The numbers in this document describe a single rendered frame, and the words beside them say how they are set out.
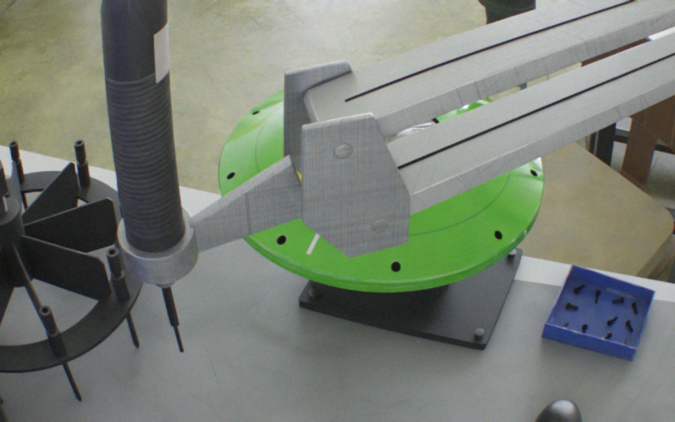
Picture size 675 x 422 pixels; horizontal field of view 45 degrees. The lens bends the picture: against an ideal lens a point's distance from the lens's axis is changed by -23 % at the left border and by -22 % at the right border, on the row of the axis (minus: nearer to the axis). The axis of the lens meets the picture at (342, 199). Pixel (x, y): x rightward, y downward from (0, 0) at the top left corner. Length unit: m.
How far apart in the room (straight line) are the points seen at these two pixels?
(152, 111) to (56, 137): 2.46
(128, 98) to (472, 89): 0.18
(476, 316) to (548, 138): 0.48
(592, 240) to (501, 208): 0.68
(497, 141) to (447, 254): 0.31
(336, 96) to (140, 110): 0.11
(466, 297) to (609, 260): 0.56
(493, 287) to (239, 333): 0.26
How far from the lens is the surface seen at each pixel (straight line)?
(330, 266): 0.85
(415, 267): 0.85
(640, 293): 1.05
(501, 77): 0.51
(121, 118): 0.49
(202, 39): 3.26
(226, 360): 0.97
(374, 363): 0.97
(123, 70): 0.47
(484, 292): 1.03
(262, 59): 3.09
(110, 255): 0.90
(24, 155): 1.30
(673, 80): 0.58
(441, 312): 1.00
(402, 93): 0.51
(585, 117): 0.55
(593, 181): 1.69
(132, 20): 0.45
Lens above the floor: 1.66
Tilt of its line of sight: 40 degrees down
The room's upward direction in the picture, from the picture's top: 1 degrees counter-clockwise
